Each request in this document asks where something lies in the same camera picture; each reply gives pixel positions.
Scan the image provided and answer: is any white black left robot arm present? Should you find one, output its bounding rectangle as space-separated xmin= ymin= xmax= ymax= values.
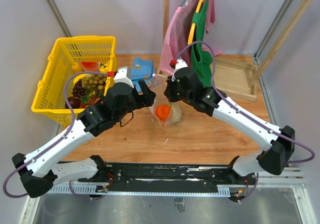
xmin=12 ymin=80 xmax=156 ymax=198

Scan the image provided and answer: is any green grape bunch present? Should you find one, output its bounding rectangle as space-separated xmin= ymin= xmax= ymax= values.
xmin=81 ymin=74 xmax=107 ymax=93

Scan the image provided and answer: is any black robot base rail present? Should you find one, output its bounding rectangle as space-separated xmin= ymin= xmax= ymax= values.
xmin=73 ymin=162 xmax=258 ymax=202

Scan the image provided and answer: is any green cabbage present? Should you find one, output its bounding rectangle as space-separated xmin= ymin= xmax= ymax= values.
xmin=164 ymin=103 xmax=182 ymax=126

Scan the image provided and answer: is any yellow lemon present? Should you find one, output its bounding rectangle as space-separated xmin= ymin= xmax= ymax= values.
xmin=71 ymin=62 xmax=83 ymax=74

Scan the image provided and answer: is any orange fruit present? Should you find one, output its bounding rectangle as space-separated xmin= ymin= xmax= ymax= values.
xmin=155 ymin=105 xmax=171 ymax=121

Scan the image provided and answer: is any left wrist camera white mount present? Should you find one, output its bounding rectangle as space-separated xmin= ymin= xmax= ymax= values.
xmin=108 ymin=66 xmax=135 ymax=88

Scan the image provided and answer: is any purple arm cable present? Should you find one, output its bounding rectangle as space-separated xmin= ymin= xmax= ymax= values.
xmin=2 ymin=70 xmax=116 ymax=201
xmin=173 ymin=41 xmax=316 ymax=164

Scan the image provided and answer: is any blue cartoon print cloth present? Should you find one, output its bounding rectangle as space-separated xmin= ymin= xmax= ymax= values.
xmin=130 ymin=57 xmax=156 ymax=89

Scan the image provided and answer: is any pink hanging shirt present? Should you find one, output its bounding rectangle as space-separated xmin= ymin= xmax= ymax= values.
xmin=159 ymin=0 xmax=215 ymax=75

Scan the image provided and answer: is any dark red apple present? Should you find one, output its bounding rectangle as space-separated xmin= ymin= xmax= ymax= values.
xmin=67 ymin=96 xmax=81 ymax=109

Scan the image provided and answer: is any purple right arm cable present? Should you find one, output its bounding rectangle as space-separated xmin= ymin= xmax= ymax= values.
xmin=173 ymin=41 xmax=316 ymax=164

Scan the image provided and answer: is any watermelon slice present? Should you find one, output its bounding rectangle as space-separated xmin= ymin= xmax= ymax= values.
xmin=79 ymin=61 xmax=100 ymax=72

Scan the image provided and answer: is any clear zip bag orange zipper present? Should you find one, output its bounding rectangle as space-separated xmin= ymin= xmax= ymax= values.
xmin=148 ymin=75 xmax=182 ymax=127

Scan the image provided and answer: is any purple grape bunch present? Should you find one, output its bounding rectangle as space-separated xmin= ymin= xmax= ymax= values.
xmin=72 ymin=79 xmax=86 ymax=98

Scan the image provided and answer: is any yellow clothes hanger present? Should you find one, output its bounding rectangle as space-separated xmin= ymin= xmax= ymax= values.
xmin=187 ymin=0 xmax=209 ymax=45

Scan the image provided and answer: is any green hanging shirt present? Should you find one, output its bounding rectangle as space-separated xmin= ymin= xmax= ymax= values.
xmin=190 ymin=0 xmax=213 ymax=87

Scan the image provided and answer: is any yellow plastic basket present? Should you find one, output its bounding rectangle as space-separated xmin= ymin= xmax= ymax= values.
xmin=31 ymin=36 xmax=118 ymax=126

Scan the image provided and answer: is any wooden clothes rack frame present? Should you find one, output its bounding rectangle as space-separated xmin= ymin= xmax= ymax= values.
xmin=164 ymin=0 xmax=313 ymax=102

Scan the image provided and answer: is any red cherry cluster with leaves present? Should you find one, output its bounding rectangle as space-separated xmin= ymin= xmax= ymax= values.
xmin=80 ymin=94 xmax=100 ymax=109

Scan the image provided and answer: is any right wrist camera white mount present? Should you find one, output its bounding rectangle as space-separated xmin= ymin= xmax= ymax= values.
xmin=169 ymin=59 xmax=188 ymax=82

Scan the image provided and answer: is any yellow bell pepper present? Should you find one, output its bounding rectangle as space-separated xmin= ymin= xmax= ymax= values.
xmin=99 ymin=62 xmax=109 ymax=73

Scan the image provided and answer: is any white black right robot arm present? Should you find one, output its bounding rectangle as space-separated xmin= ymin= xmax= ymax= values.
xmin=164 ymin=67 xmax=295 ymax=184

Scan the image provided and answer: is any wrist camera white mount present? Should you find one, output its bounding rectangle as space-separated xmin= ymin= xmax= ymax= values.
xmin=108 ymin=66 xmax=135 ymax=88
xmin=169 ymin=59 xmax=188 ymax=82

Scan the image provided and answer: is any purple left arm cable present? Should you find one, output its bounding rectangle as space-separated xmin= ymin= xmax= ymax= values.
xmin=2 ymin=70 xmax=116 ymax=201

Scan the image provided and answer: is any yellow banana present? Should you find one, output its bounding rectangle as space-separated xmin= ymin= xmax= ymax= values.
xmin=73 ymin=74 xmax=87 ymax=83

